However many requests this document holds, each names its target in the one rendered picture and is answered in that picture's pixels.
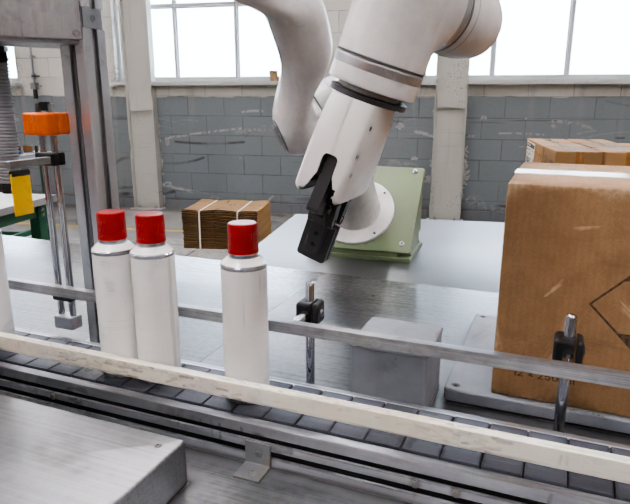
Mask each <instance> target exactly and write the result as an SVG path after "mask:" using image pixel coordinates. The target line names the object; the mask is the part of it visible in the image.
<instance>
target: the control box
mask: <svg viewBox="0 0 630 504"><path fill-rule="evenodd" d="M81 39H82V35H81V20H80V10H79V3H78V0H0V46H6V47H32V48H59V49H60V46H62V45H71V46H72V45H77V44H79V41H80V40H81Z"/></svg>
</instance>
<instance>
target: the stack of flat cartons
mask: <svg viewBox="0 0 630 504"><path fill-rule="evenodd" d="M270 203H271V202H270V200H260V201H248V200H212V199H201V200H200V201H198V202H197V203H195V204H193V205H191V206H189V207H187V208H185V209H182V211H181V212H183V213H181V215H182V216H181V219H182V223H183V226H182V227H183V229H182V230H183V234H184V238H183V240H184V243H185V244H184V245H183V247H184V248H196V249H227V250H228V235H227V224H228V222H230V221H234V220H253V221H256V222H257V223H258V244H259V243H260V242H261V241H263V240H264V239H265V238H266V237H268V236H269V235H270V234H271V233H272V232H271V230H272V229H271V225H272V224H271V223H270V222H271V217H270V216H271V213H270V211H271V210H270V206H269V205H270Z"/></svg>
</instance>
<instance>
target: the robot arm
mask: <svg viewBox="0 0 630 504"><path fill-rule="evenodd" d="M234 1H236V2H238V3H241V4H243V5H246V6H248V7H250V8H253V9H255V10H257V11H259V12H260V13H262V14H263V15H264V16H265V18H266V20H267V22H268V25H269V28H270V30H271V33H272V36H273V39H274V42H275V44H276V47H277V50H278V54H279V58H280V62H281V74H280V79H279V83H278V86H277V90H276V94H275V99H274V105H273V118H272V119H273V129H274V131H275V135H276V137H277V139H278V141H279V143H280V144H281V146H282V148H283V149H285V150H286V151H288V152H289V153H291V154H294V155H305V156H304V159H303V161H302V164H301V167H300V169H299V172H298V175H297V178H296V186H297V188H298V189H300V190H304V189H307V188H310V187H313V186H315V187H314V189H313V192H312V194H311V196H310V199H309V201H308V203H307V206H306V210H308V211H309V213H308V217H307V221H306V224H305V227H304V230H303V233H302V236H301V239H300V242H299V245H298V248H297V251H298V253H300V254H302V255H304V256H306V257H308V258H310V259H312V260H315V261H317V262H319V263H323V262H325V261H326V260H328V259H329V258H330V255H331V252H332V249H333V247H334V244H335V241H337V242H340V243H343V244H349V245H356V244H363V243H367V242H369V241H372V240H374V239H376V238H377V237H379V236H380V235H381V234H383V233H384V232H385V231H386V230H387V228H388V227H389V226H390V224H391V222H392V220H393V217H394V211H395V209H394V202H393V199H392V196H391V195H390V193H389V192H388V191H387V189H385V188H384V187H383V186H382V185H380V184H378V183H375V182H374V180H373V176H374V173H375V171H376V168H377V165H378V162H379V160H380V157H381V154H382V151H383V148H384V145H385V142H386V139H387V136H388V133H389V130H390V127H391V125H392V120H393V117H394V114H395V112H396V111H398V112H400V113H403V112H404V113H405V111H406V108H407V107H406V106H405V105H404V104H402V101H404V102H409V103H413V102H414V101H415V98H416V96H417V93H419V91H420V88H421V86H420V85H421V82H422V80H423V77H424V75H425V72H426V69H427V67H428V64H429V61H430V59H431V56H432V54H436V55H439V56H442V57H446V58H450V59H459V60H461V59H471V58H475V57H477V56H479V55H481V54H483V53H484V52H486V51H487V50H488V49H489V48H490V47H491V46H492V45H493V44H494V42H495V41H496V39H497V38H498V36H499V33H500V31H501V27H502V21H503V12H502V7H501V3H500V1H499V0H353V1H352V4H351V7H350V10H349V13H348V16H347V20H346V23H345V26H344V29H343V32H342V35H341V38H340V41H339V44H338V48H337V51H336V54H335V57H334V60H333V63H332V66H331V69H330V72H329V73H330V74H331V76H329V77H327V78H325V79H323V78H324V76H325V75H326V73H327V71H328V68H329V65H330V62H331V58H332V49H333V43H332V34H331V29H330V24H329V20H328V16H327V12H326V8H325V5H324V3H323V1H322V0H234Z"/></svg>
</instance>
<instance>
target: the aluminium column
mask: <svg viewBox="0 0 630 504"><path fill-rule="evenodd" d="M78 3H79V10H80V20H81V35H82V39H81V40H80V41H79V44H77V45H75V51H76V62H77V72H78V83H79V93H80V104H81V114H82V124H83V135H84V145H85V156H86V166H87V176H88V187H89V197H90V208H91V218H92V228H93V239H94V245H95V244H96V243H97V242H99V240H98V233H97V222H96V212H97V211H100V210H105V209H120V207H119V195H118V183H117V171H116V159H115V147H114V135H113V124H112V112H111V100H110V88H109V76H108V64H107V52H106V40H105V31H104V30H101V29H93V28H86V27H82V17H81V7H85V8H91V9H96V10H103V4H102V0H78ZM60 52H61V62H62V72H63V82H64V92H65V101H66V111H67V113H68V115H69V125H70V133H69V141H70V150H71V160H72V170H73V180H74V190H75V199H76V209H77V219H78V229H79V238H80V248H81V258H82V268H83V278H84V287H85V289H91V290H95V286H94V275H93V265H92V255H91V239H90V227H89V215H88V203H87V191H86V179H85V167H84V156H83V145H82V134H81V125H80V116H79V107H78V99H77V90H76V82H75V73H74V63H73V52H72V46H71V45H62V46H60ZM86 307H87V317H88V327H89V336H90V342H96V343H100V337H99V327H98V316H97V306H96V303H94V302H88V301H86Z"/></svg>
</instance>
